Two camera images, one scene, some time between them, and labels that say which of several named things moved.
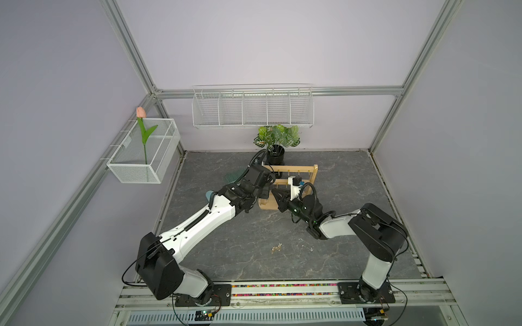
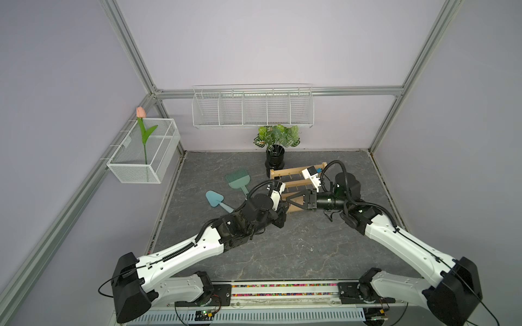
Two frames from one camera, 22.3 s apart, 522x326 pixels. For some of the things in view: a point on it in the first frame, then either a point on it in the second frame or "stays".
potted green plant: x=275 y=138 stays
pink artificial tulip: x=141 y=115 stays
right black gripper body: x=295 y=207 -> x=323 y=202
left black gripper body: x=264 y=193 -> x=274 y=217
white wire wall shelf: x=253 y=106 stays
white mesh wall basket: x=145 y=151 stays
